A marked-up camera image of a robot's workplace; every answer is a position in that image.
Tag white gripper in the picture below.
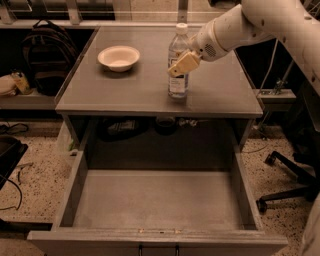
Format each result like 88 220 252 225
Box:
168 20 227 77

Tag clear plastic tea bottle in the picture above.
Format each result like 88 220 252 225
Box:
168 23 189 98

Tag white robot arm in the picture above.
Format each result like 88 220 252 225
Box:
168 0 320 91

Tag grey cabinet with top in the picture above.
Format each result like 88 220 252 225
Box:
57 26 262 170

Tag open grey top drawer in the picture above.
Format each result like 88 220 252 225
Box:
28 153 287 256

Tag white bowl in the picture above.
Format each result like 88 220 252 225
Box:
97 46 140 72

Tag metal clamp stand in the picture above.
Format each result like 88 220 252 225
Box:
256 60 295 97

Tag dark backpack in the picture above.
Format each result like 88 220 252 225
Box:
21 20 79 96

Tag black office chair base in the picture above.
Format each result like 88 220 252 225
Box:
255 149 320 214

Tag white cap on shelf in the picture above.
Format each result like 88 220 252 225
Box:
0 75 17 96

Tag black object at left edge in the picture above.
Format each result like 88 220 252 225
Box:
0 135 28 190

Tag white power cable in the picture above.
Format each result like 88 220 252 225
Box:
257 38 279 98

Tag black drawer handle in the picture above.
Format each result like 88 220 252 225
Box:
138 245 180 256

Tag black floor cable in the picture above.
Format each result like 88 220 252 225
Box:
0 173 24 212

